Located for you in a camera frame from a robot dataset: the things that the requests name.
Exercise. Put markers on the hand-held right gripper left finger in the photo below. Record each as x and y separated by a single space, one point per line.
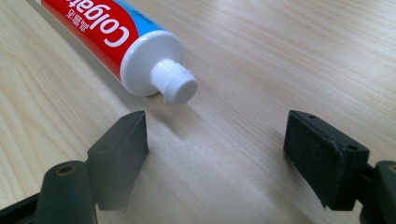
120 158

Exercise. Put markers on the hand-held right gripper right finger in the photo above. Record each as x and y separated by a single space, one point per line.
317 155

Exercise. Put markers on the red and blue toothpaste tube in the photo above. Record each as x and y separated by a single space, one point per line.
102 28

